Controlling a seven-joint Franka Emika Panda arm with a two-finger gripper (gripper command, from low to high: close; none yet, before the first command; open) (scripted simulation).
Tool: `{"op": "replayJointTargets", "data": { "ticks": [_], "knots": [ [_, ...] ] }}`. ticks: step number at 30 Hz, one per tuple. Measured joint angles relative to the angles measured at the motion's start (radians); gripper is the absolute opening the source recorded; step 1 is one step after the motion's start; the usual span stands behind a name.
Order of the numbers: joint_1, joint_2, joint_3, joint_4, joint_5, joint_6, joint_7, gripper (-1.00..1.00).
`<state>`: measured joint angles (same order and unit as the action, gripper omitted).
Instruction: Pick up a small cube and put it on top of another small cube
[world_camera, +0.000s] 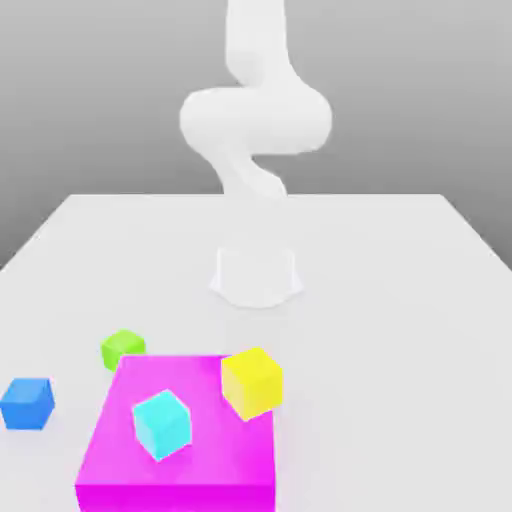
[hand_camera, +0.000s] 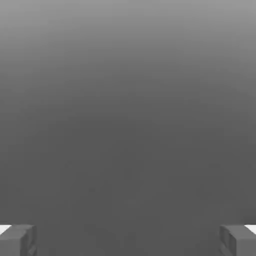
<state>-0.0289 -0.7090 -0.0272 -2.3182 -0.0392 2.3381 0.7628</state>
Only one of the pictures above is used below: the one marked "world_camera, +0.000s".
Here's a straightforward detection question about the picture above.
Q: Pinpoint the small yellow cube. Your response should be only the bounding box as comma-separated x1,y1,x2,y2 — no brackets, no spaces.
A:
220,346,284,423

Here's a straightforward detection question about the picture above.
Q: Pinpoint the small green cube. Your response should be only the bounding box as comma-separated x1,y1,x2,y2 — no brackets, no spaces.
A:
99,328,147,373

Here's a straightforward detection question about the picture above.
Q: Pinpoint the small cyan cube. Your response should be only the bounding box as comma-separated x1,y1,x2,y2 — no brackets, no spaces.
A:
132,388,193,463

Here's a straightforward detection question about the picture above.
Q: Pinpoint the small blue cube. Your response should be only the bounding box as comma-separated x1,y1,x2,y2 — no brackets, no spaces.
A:
0,377,56,432

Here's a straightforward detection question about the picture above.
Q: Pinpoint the large magenta box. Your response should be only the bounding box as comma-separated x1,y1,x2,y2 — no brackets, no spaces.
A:
74,354,277,512

